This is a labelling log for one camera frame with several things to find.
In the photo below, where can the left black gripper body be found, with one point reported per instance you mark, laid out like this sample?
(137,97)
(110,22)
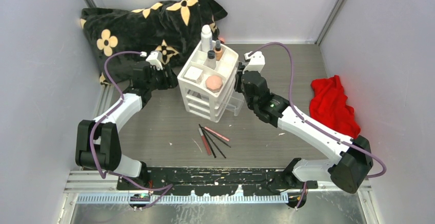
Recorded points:
(158,81)

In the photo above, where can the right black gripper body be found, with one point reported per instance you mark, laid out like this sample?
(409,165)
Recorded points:
(250,104)

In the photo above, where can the clear top drawer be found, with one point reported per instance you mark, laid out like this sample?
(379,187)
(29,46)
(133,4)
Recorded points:
(234,102)

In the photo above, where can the small cream box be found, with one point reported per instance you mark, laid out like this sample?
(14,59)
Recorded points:
(194,75)

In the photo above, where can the white plastic drawer organizer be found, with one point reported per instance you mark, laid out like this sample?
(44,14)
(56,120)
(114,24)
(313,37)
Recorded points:
(206,91)

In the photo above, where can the black cap clear bottle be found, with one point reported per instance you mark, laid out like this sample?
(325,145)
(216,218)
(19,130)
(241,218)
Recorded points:
(210,61)

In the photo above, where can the beige foundation bottle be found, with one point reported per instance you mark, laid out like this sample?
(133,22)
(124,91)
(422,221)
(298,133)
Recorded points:
(218,50)

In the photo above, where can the pink makeup pencil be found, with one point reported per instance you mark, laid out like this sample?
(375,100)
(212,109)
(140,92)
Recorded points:
(217,134)

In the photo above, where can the white spray bottle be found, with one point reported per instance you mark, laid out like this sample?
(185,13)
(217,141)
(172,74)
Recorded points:
(206,38)

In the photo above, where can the red lip gloss tube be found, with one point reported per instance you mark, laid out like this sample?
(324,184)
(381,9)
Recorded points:
(208,150)

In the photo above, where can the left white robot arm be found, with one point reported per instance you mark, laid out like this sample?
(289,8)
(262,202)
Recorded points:
(98,144)

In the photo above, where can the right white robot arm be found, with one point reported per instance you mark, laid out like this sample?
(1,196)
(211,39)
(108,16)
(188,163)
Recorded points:
(348,162)

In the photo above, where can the red cloth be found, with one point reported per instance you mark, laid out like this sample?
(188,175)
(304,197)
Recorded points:
(329,106)

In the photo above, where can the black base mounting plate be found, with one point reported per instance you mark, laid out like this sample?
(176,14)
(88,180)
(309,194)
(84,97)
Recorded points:
(221,181)

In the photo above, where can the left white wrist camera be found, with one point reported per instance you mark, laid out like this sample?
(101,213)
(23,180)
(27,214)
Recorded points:
(155,59)

